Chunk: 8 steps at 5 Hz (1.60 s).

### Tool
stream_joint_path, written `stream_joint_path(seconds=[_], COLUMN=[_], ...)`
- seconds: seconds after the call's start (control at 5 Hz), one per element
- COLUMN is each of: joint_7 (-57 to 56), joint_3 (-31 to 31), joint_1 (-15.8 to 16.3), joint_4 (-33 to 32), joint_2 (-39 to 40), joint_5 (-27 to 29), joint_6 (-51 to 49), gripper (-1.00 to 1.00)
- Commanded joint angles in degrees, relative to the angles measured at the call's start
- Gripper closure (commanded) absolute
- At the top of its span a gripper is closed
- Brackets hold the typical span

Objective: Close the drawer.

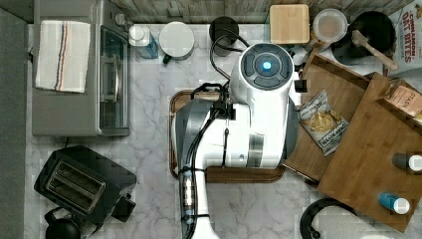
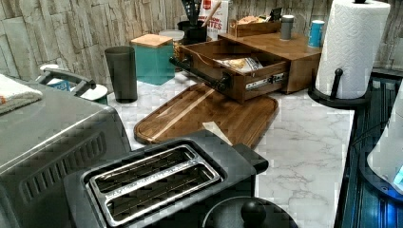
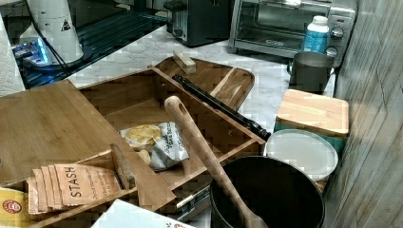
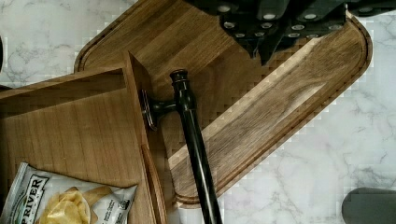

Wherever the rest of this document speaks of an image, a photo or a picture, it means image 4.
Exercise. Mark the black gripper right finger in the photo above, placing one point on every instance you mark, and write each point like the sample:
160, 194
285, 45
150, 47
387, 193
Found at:
302, 20

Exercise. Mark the wooden cutting board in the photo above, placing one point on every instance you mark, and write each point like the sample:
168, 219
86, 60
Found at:
246, 109

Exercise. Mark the potato chips bag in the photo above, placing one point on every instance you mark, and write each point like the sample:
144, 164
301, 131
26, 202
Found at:
40, 197

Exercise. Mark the grey object at corner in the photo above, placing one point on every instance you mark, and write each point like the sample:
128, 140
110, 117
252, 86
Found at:
369, 206

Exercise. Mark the wooden drawer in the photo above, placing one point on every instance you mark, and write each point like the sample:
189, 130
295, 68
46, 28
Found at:
89, 126

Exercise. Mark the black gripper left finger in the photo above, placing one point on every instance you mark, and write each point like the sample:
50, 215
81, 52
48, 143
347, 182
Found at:
247, 32

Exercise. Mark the black metal drawer handle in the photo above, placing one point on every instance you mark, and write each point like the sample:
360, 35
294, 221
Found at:
184, 103

